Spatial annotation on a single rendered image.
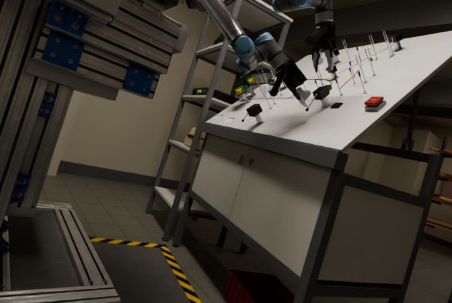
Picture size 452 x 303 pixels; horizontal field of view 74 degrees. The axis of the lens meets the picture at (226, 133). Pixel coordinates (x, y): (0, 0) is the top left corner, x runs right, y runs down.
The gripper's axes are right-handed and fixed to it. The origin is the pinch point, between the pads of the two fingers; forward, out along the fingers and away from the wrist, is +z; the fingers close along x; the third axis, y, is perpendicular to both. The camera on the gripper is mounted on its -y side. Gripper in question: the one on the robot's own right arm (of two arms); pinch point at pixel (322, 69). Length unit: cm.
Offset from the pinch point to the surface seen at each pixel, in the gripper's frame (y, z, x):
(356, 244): -17, 66, -28
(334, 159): -28, 32, -28
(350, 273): -20, 77, -27
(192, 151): -26, 45, 95
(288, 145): -25.5, 30.6, -3.3
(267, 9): 43, -53, 87
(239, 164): -25, 45, 36
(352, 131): -15.2, 24.6, -26.0
